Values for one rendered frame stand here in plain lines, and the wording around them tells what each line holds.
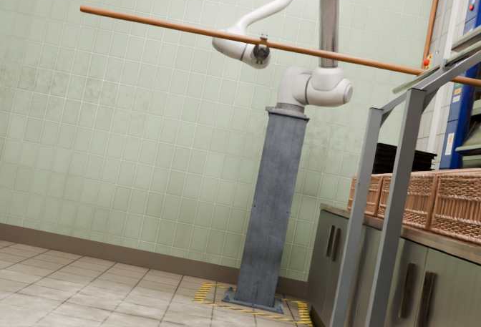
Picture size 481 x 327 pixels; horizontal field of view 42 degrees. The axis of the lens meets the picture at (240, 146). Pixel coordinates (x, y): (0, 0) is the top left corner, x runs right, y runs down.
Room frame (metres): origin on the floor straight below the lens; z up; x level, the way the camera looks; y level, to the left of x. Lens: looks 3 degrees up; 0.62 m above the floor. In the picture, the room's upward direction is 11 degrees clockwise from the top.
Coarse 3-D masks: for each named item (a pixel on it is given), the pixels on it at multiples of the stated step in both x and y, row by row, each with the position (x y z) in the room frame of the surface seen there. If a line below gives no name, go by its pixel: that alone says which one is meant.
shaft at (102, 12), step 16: (112, 16) 2.60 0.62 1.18; (128, 16) 2.59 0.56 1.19; (144, 16) 2.60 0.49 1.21; (192, 32) 2.60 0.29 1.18; (208, 32) 2.59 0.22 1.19; (224, 32) 2.59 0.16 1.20; (272, 48) 2.60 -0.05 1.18; (288, 48) 2.59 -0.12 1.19; (304, 48) 2.59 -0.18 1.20; (368, 64) 2.59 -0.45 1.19; (384, 64) 2.58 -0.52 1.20; (464, 80) 2.58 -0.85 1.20; (480, 80) 2.59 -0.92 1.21
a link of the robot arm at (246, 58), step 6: (246, 48) 2.88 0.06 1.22; (252, 48) 2.87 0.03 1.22; (246, 54) 2.88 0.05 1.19; (240, 60) 2.92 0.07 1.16; (246, 60) 2.90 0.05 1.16; (252, 60) 2.87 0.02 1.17; (270, 60) 2.89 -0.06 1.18; (252, 66) 2.92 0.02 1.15; (258, 66) 2.89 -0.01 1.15; (264, 66) 2.89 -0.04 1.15
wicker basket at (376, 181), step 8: (464, 168) 2.77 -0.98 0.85; (472, 168) 2.67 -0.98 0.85; (480, 168) 2.59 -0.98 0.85; (376, 176) 2.37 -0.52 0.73; (352, 184) 2.84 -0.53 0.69; (376, 184) 2.36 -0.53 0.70; (352, 192) 2.80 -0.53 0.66; (368, 192) 2.49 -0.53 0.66; (376, 192) 2.34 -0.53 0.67; (352, 200) 2.76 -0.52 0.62; (368, 200) 2.46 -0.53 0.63; (376, 200) 2.31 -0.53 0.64; (368, 208) 2.43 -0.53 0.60; (376, 208) 2.31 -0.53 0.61; (376, 216) 2.31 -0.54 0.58
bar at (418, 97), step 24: (480, 48) 1.89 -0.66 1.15; (432, 72) 2.34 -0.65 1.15; (456, 72) 1.71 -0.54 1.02; (408, 96) 1.72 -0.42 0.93; (432, 96) 1.72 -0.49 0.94; (384, 120) 2.20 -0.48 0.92; (408, 120) 1.70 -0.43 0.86; (408, 144) 1.70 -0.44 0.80; (360, 168) 2.19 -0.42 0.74; (408, 168) 1.70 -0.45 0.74; (360, 192) 2.18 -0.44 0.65; (360, 216) 2.18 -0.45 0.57; (384, 240) 1.70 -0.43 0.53; (384, 264) 1.70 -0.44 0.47; (336, 288) 2.21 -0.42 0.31; (384, 288) 1.70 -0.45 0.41; (336, 312) 2.18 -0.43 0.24; (384, 312) 1.70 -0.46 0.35
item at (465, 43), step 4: (476, 32) 2.59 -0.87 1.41; (480, 32) 2.54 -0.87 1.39; (468, 36) 2.68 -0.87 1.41; (472, 36) 2.62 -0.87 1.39; (476, 36) 2.60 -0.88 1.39; (480, 36) 2.58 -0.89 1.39; (464, 40) 2.73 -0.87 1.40; (468, 40) 2.68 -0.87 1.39; (472, 40) 2.66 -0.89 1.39; (476, 40) 2.64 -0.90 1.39; (480, 40) 2.62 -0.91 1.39; (456, 44) 2.83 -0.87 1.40; (460, 44) 2.77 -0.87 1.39; (464, 44) 2.75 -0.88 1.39; (468, 44) 2.73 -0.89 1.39; (472, 44) 2.71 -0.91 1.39; (452, 48) 2.86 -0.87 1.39; (456, 48) 2.84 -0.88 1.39; (460, 48) 2.81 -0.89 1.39; (464, 48) 2.80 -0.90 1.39
